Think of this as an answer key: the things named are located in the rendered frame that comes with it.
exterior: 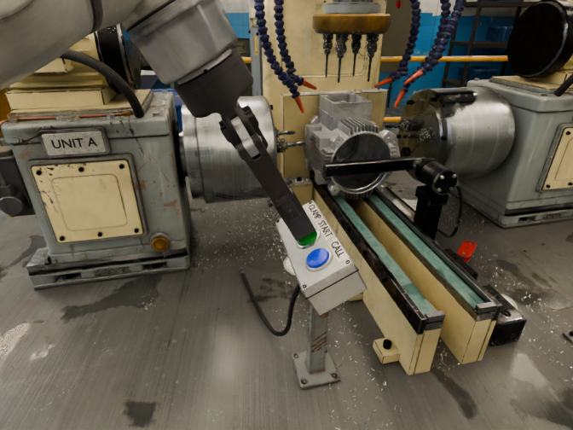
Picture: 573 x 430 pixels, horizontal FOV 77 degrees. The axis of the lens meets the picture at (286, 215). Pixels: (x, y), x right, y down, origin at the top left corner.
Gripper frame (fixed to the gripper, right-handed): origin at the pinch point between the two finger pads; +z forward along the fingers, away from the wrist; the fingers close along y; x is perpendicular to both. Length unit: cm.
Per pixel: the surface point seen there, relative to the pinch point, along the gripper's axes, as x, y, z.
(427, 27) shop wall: -300, 518, 147
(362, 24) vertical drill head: -32, 42, -7
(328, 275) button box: -0.2, -8.1, 4.7
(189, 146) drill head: 12.8, 36.9, -4.8
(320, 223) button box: -2.5, 1.8, 4.6
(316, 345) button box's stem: 7.5, -1.2, 22.6
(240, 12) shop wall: -62, 557, 0
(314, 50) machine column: -27, 70, -2
